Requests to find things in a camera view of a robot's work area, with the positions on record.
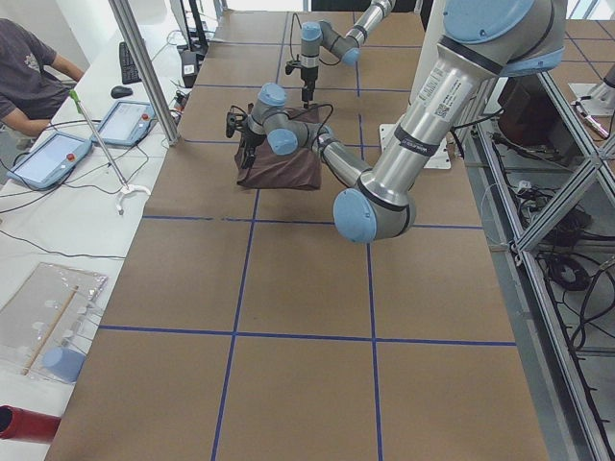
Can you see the clear plastic bag with cardboard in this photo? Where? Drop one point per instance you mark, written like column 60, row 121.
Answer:
column 26, row 315

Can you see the metal grabber stick green tip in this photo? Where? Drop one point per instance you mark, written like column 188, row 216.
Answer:
column 126, row 188

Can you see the black computer keyboard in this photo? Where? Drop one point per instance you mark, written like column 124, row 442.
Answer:
column 128, row 69

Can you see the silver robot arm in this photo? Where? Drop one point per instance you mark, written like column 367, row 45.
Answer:
column 317, row 35
column 481, row 40

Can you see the red cylinder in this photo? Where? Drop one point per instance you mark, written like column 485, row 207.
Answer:
column 25, row 425

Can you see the dark brown t-shirt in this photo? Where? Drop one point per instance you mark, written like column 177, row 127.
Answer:
column 300, row 171

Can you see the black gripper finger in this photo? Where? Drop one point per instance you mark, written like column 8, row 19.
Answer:
column 306, row 96
column 246, row 158

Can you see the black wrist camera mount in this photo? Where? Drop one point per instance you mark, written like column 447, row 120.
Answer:
column 291, row 66
column 235, row 123

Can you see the aluminium frame rack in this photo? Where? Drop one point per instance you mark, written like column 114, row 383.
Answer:
column 545, row 183

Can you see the brown paper table cover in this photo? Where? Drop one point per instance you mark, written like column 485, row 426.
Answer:
column 242, row 326

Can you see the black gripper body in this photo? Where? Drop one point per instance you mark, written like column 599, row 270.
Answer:
column 249, row 135
column 307, row 76

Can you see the black computer mouse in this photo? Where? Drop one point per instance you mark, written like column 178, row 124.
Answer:
column 120, row 91

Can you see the near blue teach pendant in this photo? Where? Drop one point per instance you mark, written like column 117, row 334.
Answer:
column 51, row 161

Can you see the far blue teach pendant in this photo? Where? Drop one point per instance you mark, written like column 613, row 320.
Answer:
column 126, row 123

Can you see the blue teach pendant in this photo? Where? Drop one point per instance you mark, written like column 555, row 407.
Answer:
column 126, row 123
column 51, row 161

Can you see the seated person in brown shirt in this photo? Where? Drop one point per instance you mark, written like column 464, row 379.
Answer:
column 30, row 95

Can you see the aluminium profile post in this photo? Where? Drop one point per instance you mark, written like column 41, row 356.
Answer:
column 128, row 27

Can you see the wooden stick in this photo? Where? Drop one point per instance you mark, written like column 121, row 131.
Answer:
column 48, row 332

